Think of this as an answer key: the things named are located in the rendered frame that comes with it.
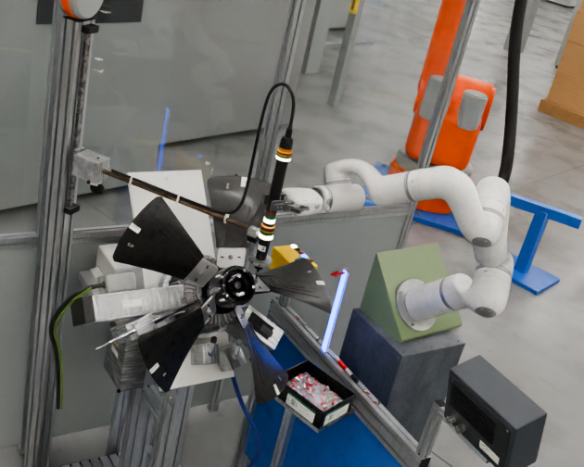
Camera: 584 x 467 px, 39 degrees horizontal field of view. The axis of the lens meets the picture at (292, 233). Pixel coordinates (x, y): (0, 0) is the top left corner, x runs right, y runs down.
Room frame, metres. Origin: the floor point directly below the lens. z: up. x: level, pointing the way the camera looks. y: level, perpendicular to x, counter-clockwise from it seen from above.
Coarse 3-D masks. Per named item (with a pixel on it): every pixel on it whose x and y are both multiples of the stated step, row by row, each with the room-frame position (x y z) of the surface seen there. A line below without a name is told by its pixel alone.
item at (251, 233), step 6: (252, 228) 2.18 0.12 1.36; (258, 228) 2.19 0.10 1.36; (252, 234) 2.17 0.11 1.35; (258, 234) 2.18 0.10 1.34; (252, 240) 2.16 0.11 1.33; (258, 240) 2.18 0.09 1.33; (252, 246) 2.16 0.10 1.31; (252, 252) 2.16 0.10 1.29; (252, 258) 2.16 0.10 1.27; (270, 258) 2.18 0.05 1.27; (258, 264) 2.14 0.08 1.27; (264, 264) 2.14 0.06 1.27; (270, 264) 2.16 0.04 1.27
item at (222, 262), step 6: (222, 252) 2.19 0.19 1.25; (228, 252) 2.19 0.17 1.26; (234, 252) 2.18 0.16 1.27; (240, 252) 2.18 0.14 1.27; (222, 258) 2.18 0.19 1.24; (228, 258) 2.17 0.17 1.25; (234, 258) 2.17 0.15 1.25; (240, 258) 2.17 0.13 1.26; (222, 264) 2.16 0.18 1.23; (228, 264) 2.16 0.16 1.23; (234, 264) 2.16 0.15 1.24; (240, 264) 2.15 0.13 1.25
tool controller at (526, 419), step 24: (480, 360) 1.93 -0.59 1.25; (456, 384) 1.87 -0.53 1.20; (480, 384) 1.84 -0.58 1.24; (504, 384) 1.85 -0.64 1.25; (456, 408) 1.87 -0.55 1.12; (480, 408) 1.79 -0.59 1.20; (504, 408) 1.76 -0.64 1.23; (528, 408) 1.77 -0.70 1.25; (480, 432) 1.79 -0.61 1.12; (504, 432) 1.72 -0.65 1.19; (528, 432) 1.72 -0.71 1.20; (504, 456) 1.72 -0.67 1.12; (528, 456) 1.75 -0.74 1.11
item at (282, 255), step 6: (276, 246) 2.66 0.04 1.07; (282, 246) 2.67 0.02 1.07; (288, 246) 2.68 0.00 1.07; (276, 252) 2.63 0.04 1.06; (282, 252) 2.63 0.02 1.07; (288, 252) 2.64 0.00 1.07; (294, 252) 2.65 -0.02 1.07; (276, 258) 2.63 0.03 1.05; (282, 258) 2.60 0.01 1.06; (288, 258) 2.60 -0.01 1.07; (294, 258) 2.61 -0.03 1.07; (306, 258) 2.63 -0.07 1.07; (276, 264) 2.62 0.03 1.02; (282, 264) 2.59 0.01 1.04; (312, 264) 2.59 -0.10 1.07
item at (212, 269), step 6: (198, 264) 2.09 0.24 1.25; (204, 264) 2.09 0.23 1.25; (210, 264) 2.09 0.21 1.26; (198, 270) 2.09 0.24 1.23; (204, 270) 2.09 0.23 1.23; (210, 270) 2.09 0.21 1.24; (216, 270) 2.10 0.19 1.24; (186, 276) 2.08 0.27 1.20; (192, 276) 2.09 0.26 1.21; (198, 276) 2.09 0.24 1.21; (204, 276) 2.09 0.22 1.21; (210, 276) 2.10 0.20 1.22; (192, 282) 2.09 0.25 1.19; (198, 282) 2.09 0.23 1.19; (204, 282) 2.10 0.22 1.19
